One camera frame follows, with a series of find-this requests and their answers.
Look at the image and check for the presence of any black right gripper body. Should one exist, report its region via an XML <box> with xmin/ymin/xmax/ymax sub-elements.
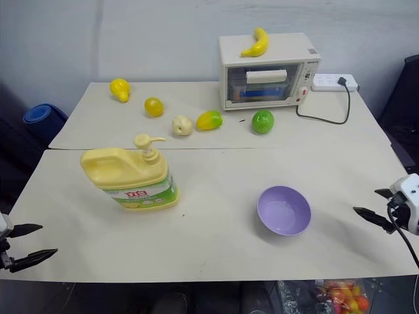
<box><xmin>388</xmin><ymin>192</ymin><xmax>410</xmax><ymax>232</ymax></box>

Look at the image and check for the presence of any white power strip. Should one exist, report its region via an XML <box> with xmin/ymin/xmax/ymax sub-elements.
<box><xmin>310</xmin><ymin>73</ymin><xmax>359</xmax><ymax>93</ymax></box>

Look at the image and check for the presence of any yellow toy banana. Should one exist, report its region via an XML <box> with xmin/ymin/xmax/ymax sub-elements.
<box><xmin>241</xmin><ymin>27</ymin><xmax>270</xmax><ymax>58</ymax></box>

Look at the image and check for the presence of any black oven power cable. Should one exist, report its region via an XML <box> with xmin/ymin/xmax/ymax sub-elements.
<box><xmin>296</xmin><ymin>77</ymin><xmax>352</xmax><ymax>125</ymax></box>

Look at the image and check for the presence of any dark chair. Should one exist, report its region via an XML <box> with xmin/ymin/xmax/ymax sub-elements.
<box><xmin>378</xmin><ymin>54</ymin><xmax>419</xmax><ymax>171</ymax></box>

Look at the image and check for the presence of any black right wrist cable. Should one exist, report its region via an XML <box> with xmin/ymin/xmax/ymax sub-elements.
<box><xmin>386</xmin><ymin>201</ymin><xmax>419</xmax><ymax>270</ymax></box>

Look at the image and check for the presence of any white toaster oven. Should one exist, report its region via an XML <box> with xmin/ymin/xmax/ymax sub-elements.
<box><xmin>218</xmin><ymin>31</ymin><xmax>321</xmax><ymax>112</ymax></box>

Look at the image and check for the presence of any clear bag of toy fruit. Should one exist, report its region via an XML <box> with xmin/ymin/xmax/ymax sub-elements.
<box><xmin>277</xmin><ymin>279</ymin><xmax>371</xmax><ymax>314</ymax></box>

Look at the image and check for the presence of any purple plastic bowl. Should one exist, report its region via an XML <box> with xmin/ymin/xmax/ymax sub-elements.
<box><xmin>256</xmin><ymin>185</ymin><xmax>312</xmax><ymax>237</ymax></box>

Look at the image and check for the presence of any cream toy fruit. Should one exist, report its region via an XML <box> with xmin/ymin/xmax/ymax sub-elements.
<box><xmin>172</xmin><ymin>114</ymin><xmax>194</xmax><ymax>137</ymax></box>

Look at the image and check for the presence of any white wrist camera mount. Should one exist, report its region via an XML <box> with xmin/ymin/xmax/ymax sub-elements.
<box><xmin>0</xmin><ymin>211</ymin><xmax>15</xmax><ymax>239</ymax></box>
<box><xmin>389</xmin><ymin>173</ymin><xmax>419</xmax><ymax>236</ymax></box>

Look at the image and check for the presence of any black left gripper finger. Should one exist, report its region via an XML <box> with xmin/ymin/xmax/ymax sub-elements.
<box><xmin>9</xmin><ymin>223</ymin><xmax>44</xmax><ymax>239</ymax></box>
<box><xmin>9</xmin><ymin>248</ymin><xmax>59</xmax><ymax>274</ymax></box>

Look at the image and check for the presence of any yellow green toy mango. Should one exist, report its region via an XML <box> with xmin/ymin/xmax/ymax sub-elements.
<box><xmin>196</xmin><ymin>110</ymin><xmax>224</xmax><ymax>131</ymax></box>

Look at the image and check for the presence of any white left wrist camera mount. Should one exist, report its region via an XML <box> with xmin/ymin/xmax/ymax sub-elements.
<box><xmin>0</xmin><ymin>211</ymin><xmax>15</xmax><ymax>239</ymax></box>

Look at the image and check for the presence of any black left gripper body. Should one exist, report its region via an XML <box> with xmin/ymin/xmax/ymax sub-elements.
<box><xmin>0</xmin><ymin>237</ymin><xmax>16</xmax><ymax>272</ymax></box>

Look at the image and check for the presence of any yellow detergent pump bottle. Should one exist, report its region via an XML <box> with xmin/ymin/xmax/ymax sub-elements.
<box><xmin>80</xmin><ymin>133</ymin><xmax>181</xmax><ymax>213</ymax></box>

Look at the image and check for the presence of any green toy apple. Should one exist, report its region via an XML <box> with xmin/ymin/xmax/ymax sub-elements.
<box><xmin>251</xmin><ymin>109</ymin><xmax>274</xmax><ymax>134</ymax></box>

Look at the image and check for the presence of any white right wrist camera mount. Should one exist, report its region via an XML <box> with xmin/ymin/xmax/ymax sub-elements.
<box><xmin>389</xmin><ymin>173</ymin><xmax>419</xmax><ymax>236</ymax></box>

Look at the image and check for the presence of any yellow toy pear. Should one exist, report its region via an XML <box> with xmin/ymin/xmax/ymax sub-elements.
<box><xmin>109</xmin><ymin>78</ymin><xmax>132</xmax><ymax>104</ymax></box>

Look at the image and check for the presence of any yellow toy lemon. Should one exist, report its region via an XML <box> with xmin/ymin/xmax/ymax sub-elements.
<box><xmin>144</xmin><ymin>97</ymin><xmax>164</xmax><ymax>118</ymax></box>

